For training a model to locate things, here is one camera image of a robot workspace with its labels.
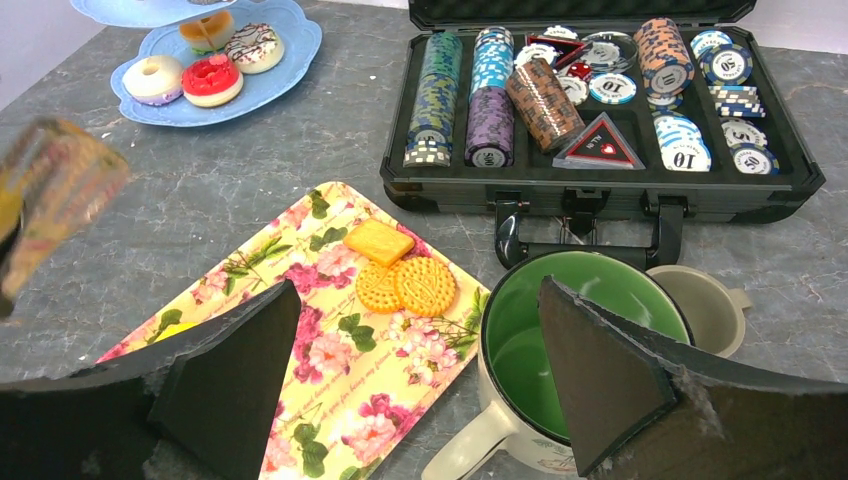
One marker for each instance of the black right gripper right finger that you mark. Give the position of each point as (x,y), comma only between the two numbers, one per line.
(641,405)

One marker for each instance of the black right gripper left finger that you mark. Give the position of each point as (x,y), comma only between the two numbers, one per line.
(198,404)

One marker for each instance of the silver serving tongs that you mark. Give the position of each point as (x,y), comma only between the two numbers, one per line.
(55,180)

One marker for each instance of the red glazed donut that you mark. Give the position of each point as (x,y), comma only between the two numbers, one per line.
(212,81)

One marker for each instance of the white glazed donut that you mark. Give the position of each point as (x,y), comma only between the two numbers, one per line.
(154,80)

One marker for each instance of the chocolate sprinkled donut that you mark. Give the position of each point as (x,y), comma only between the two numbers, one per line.
(255,48)

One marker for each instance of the orange glazed donut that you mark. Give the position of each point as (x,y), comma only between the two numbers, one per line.
(208,34)

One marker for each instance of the small beige cup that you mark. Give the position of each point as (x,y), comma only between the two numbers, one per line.
(715,313)

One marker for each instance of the green-inside floral mug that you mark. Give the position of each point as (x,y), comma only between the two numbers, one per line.
(520,410)

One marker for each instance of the floral rectangular tray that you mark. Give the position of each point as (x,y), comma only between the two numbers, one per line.
(357,381)

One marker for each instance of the round orange biscuit lower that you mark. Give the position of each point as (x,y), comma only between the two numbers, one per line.
(375,288)

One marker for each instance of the round orange biscuit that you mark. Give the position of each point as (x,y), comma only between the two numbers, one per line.
(424,286)
(375,288)

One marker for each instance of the square yellow biscuit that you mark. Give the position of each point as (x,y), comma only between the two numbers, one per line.
(379,242)

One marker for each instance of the black poker chip case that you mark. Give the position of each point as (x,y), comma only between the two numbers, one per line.
(534,187)

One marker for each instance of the blue three-tier cake stand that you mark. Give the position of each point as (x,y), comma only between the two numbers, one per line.
(300,36)

